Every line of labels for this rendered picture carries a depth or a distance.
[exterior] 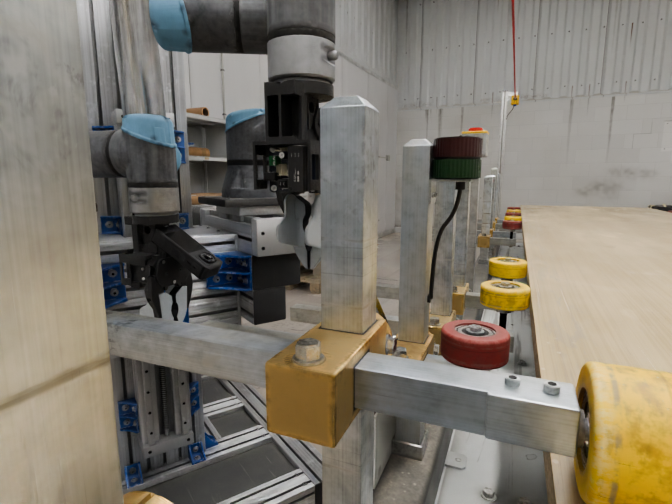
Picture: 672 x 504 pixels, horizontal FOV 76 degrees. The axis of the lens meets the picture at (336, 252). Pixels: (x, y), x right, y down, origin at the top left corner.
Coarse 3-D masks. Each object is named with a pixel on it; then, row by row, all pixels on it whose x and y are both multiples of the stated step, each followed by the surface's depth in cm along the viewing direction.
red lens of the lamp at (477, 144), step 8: (440, 144) 52; (448, 144) 51; (456, 144) 50; (464, 144) 50; (472, 144) 50; (480, 144) 51; (432, 152) 54; (440, 152) 52; (448, 152) 51; (456, 152) 50; (464, 152) 50; (472, 152) 51; (480, 152) 51
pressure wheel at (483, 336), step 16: (464, 320) 55; (448, 336) 50; (464, 336) 50; (480, 336) 50; (496, 336) 50; (448, 352) 51; (464, 352) 49; (480, 352) 48; (496, 352) 48; (480, 368) 48; (496, 368) 49
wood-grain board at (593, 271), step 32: (544, 224) 178; (576, 224) 178; (608, 224) 178; (640, 224) 178; (544, 256) 104; (576, 256) 104; (608, 256) 104; (640, 256) 104; (544, 288) 74; (576, 288) 74; (608, 288) 74; (640, 288) 74; (544, 320) 57; (576, 320) 57; (608, 320) 57; (640, 320) 57; (544, 352) 47; (576, 352) 47; (608, 352) 47; (640, 352) 47; (576, 384) 39
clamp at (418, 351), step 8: (432, 336) 60; (400, 344) 57; (408, 344) 57; (416, 344) 57; (424, 344) 57; (432, 344) 60; (408, 352) 54; (416, 352) 54; (424, 352) 54; (432, 352) 60
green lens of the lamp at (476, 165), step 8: (432, 160) 54; (440, 160) 52; (448, 160) 51; (456, 160) 51; (464, 160) 50; (472, 160) 51; (480, 160) 52; (432, 168) 54; (440, 168) 52; (448, 168) 51; (456, 168) 51; (464, 168) 51; (472, 168) 51; (480, 168) 52; (432, 176) 54; (440, 176) 52; (448, 176) 51; (456, 176) 51; (464, 176) 51; (472, 176) 51; (480, 176) 52
